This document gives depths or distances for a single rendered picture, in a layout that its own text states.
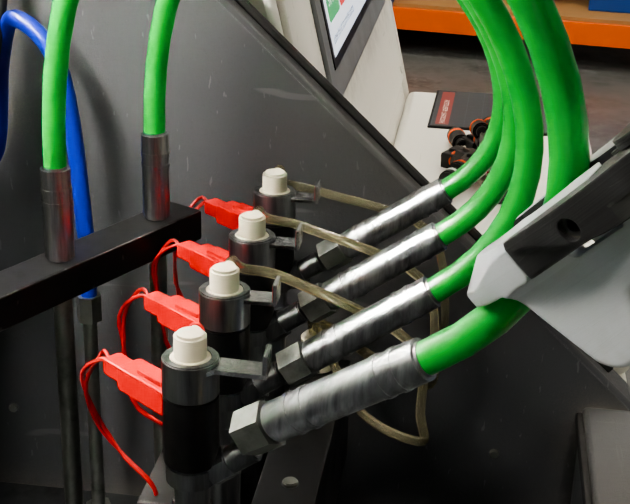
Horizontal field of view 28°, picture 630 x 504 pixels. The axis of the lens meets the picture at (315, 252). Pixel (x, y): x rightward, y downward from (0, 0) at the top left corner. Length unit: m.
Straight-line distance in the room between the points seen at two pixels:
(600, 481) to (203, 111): 0.37
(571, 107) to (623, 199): 0.07
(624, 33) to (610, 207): 5.48
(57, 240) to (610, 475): 0.39
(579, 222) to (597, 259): 0.03
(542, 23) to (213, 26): 0.47
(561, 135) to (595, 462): 0.48
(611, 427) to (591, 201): 0.57
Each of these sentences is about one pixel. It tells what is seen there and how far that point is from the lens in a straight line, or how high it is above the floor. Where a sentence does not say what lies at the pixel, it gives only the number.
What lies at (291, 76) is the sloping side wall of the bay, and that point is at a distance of 0.87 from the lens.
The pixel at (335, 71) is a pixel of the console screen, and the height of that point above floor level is 1.14.
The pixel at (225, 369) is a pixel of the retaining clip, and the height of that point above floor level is 1.12.
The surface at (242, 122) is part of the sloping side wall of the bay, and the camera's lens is 0.89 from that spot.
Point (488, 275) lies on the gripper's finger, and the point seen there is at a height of 1.23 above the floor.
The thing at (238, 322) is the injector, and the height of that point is 1.11.
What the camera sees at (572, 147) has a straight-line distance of 0.43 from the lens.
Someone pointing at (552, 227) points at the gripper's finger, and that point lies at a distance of 0.39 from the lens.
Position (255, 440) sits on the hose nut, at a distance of 0.53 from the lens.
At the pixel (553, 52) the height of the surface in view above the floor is 1.31.
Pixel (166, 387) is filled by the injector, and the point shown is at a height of 1.11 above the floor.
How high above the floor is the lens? 1.40
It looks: 23 degrees down
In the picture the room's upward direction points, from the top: 2 degrees clockwise
